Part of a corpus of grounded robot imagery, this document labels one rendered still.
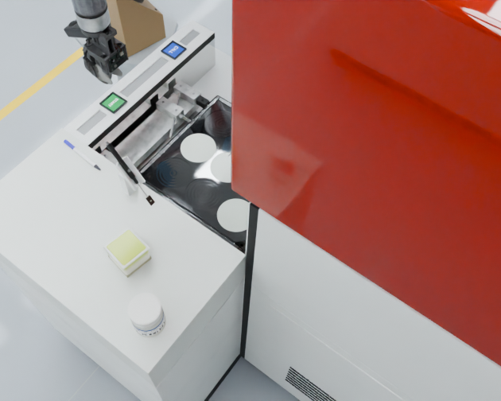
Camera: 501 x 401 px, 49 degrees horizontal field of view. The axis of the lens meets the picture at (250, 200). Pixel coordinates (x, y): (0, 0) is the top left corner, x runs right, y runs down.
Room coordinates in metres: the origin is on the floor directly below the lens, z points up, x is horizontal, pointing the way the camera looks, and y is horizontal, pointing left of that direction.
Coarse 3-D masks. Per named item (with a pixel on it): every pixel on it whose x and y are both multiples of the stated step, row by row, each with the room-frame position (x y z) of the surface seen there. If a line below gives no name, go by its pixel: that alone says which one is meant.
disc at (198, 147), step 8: (192, 136) 0.95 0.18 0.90; (200, 136) 0.95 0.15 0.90; (208, 136) 0.95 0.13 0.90; (184, 144) 0.92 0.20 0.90; (192, 144) 0.92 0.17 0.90; (200, 144) 0.92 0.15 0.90; (208, 144) 0.92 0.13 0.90; (184, 152) 0.89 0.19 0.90; (192, 152) 0.89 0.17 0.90; (200, 152) 0.89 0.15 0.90; (208, 152) 0.90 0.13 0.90; (192, 160) 0.87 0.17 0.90; (200, 160) 0.87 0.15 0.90
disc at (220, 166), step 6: (216, 156) 0.88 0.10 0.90; (222, 156) 0.89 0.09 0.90; (216, 162) 0.86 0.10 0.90; (222, 162) 0.86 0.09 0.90; (228, 162) 0.87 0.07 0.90; (210, 168) 0.84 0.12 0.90; (216, 168) 0.84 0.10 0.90; (222, 168) 0.85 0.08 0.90; (228, 168) 0.85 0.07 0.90; (216, 174) 0.82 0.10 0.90; (222, 174) 0.82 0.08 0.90; (228, 174) 0.83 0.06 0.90; (222, 180) 0.81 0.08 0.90; (228, 180) 0.81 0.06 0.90
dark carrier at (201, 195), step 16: (208, 112) 1.04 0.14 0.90; (224, 112) 1.04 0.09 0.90; (192, 128) 0.98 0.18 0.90; (208, 128) 0.98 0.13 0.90; (224, 128) 0.98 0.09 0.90; (176, 144) 0.92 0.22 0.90; (224, 144) 0.93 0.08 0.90; (160, 160) 0.86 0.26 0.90; (176, 160) 0.86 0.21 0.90; (208, 160) 0.87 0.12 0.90; (144, 176) 0.80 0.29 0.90; (160, 176) 0.81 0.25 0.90; (176, 176) 0.81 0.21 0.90; (192, 176) 0.81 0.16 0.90; (208, 176) 0.82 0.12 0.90; (176, 192) 0.76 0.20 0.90; (192, 192) 0.76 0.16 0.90; (208, 192) 0.77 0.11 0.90; (224, 192) 0.77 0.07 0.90; (192, 208) 0.71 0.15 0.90; (208, 208) 0.71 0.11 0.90; (240, 240) 0.63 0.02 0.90
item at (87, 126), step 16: (192, 32) 1.31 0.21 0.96; (208, 32) 1.31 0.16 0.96; (160, 48) 1.22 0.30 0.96; (192, 48) 1.23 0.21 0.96; (144, 64) 1.15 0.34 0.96; (160, 64) 1.16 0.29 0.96; (176, 64) 1.16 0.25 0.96; (128, 80) 1.09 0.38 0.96; (144, 80) 1.09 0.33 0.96; (160, 80) 1.10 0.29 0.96; (128, 96) 1.03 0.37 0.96; (96, 112) 0.96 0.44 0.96; (64, 128) 0.90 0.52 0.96; (80, 128) 0.91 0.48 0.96; (96, 128) 0.91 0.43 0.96
